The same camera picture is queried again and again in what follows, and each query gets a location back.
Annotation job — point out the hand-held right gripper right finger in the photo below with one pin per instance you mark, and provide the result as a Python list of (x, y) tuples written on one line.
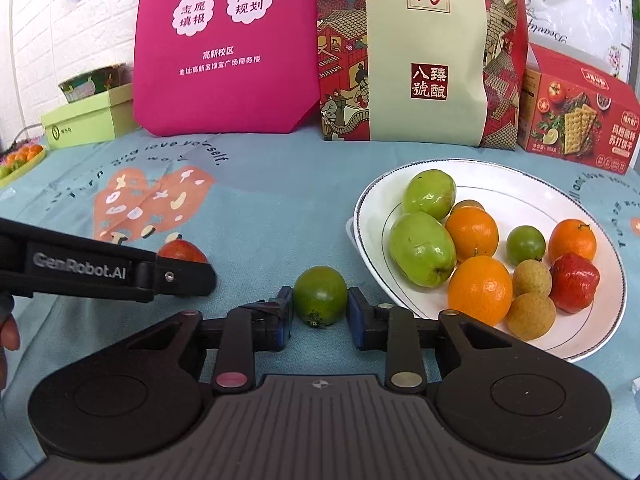
[(356, 317)]

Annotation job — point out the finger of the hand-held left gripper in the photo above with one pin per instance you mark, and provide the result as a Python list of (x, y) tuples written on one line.
[(185, 277)]

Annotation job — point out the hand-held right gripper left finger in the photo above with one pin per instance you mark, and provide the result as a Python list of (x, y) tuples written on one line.
[(285, 317)]

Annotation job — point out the red wax apple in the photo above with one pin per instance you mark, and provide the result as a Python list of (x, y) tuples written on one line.
[(182, 251), (575, 282)]

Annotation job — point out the small green mandarin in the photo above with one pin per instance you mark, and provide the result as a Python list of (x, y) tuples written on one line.
[(320, 297), (525, 245)]

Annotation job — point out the large green mango front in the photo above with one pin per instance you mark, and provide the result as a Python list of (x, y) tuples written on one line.
[(422, 249)]

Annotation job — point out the large green mango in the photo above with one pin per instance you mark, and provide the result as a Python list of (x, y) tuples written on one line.
[(422, 249), (429, 192)]

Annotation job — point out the orange mandarin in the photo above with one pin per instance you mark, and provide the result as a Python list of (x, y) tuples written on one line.
[(480, 290), (472, 232), (572, 240)]

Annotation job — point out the large green mango back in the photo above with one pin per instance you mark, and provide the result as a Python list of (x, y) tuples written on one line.
[(429, 192)]

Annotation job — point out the white plate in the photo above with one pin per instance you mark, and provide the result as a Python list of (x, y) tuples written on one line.
[(500, 185)]

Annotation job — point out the person's left hand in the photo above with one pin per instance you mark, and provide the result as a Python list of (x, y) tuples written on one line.
[(9, 335)]

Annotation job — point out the blue printed tablecloth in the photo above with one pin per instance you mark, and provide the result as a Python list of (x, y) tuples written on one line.
[(250, 220)]

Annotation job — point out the yellow tray with fruit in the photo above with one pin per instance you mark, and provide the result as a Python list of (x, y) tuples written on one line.
[(35, 164)]

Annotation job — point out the heap of small citrus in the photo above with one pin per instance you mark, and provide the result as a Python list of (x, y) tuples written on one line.
[(22, 156)]

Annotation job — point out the light green box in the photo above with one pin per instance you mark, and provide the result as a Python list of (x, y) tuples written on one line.
[(85, 120)]

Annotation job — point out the green patterned bowl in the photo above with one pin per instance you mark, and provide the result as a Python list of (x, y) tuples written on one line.
[(90, 85)]

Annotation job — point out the pink tote bag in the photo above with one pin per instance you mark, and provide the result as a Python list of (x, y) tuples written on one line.
[(225, 85)]

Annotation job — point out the red and green printed gift bag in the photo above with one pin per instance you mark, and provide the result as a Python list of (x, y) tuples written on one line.
[(425, 110)]

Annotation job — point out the red cracker box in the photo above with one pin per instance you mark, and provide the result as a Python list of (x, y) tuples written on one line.
[(575, 120)]

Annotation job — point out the white floral bag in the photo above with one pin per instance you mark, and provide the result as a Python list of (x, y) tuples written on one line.
[(565, 10)]

